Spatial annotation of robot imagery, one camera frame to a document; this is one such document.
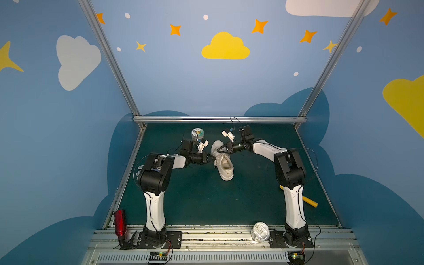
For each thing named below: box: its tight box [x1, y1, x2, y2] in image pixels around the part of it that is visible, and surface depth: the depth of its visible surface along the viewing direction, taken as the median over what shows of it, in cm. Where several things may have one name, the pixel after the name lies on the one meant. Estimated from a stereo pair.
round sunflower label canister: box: [191, 127, 205, 141], surface depth 109 cm
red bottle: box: [114, 209, 127, 237], surface depth 78 cm
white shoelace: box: [213, 153, 227, 169], surface depth 95 cm
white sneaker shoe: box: [210, 140, 235, 182], surface depth 95 cm
